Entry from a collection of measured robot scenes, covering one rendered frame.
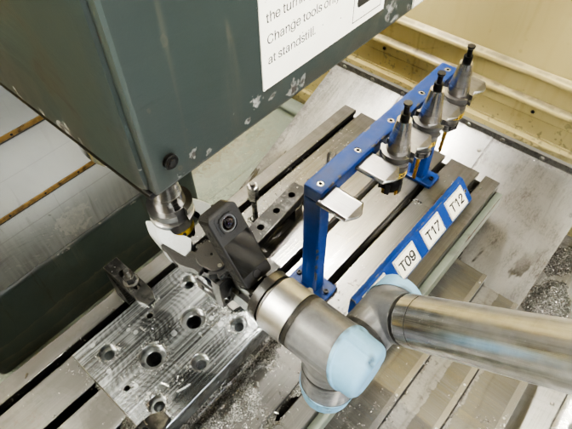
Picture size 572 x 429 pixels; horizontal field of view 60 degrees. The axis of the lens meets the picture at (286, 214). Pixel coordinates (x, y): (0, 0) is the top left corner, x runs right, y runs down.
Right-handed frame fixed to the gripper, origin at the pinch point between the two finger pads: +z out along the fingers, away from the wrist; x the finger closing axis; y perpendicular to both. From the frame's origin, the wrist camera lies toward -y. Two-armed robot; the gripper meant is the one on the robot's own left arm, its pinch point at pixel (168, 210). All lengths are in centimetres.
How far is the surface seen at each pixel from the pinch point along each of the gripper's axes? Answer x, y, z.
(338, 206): 22.9, 9.0, -13.9
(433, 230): 51, 37, -22
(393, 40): 100, 29, 22
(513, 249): 75, 56, -38
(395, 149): 38.3, 6.7, -14.7
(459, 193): 64, 36, -22
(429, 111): 50, 5, -15
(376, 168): 34.2, 9.0, -13.8
